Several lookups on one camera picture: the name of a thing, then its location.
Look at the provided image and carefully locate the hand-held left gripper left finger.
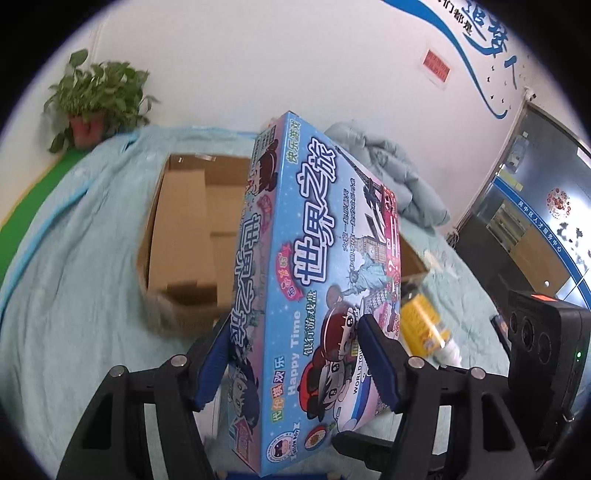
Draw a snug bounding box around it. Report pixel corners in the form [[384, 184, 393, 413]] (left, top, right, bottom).
[[55, 311, 232, 480]]

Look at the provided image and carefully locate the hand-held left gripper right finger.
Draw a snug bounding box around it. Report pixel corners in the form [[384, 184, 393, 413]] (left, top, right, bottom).
[[332, 315, 540, 480]]

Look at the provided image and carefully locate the yellow canister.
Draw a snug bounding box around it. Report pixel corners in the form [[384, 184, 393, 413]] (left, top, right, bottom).
[[399, 277, 455, 358]]

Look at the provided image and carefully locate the colourful board game box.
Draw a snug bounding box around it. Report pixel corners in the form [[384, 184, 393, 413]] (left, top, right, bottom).
[[217, 110, 403, 478]]

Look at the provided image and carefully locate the brown cardboard box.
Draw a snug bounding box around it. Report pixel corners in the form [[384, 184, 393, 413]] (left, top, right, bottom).
[[136, 153, 430, 337]]

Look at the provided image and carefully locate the glass door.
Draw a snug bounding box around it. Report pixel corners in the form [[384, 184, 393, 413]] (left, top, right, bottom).
[[455, 102, 591, 305]]

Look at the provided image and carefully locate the light blue bed sheet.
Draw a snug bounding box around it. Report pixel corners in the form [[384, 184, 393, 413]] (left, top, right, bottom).
[[0, 124, 513, 480]]

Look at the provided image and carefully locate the light blue folded quilt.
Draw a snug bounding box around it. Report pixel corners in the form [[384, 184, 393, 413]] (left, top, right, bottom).
[[323, 120, 451, 227]]

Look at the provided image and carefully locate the green mat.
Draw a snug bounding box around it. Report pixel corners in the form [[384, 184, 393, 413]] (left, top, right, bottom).
[[0, 150, 88, 282]]

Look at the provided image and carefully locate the potted green plant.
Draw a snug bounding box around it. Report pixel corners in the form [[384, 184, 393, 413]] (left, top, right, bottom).
[[44, 48, 160, 154]]

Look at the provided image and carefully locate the red wall notice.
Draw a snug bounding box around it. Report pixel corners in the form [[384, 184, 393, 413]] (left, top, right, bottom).
[[420, 47, 451, 86]]

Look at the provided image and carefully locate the blue wall decal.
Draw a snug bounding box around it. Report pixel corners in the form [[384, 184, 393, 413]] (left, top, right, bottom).
[[381, 0, 522, 121]]

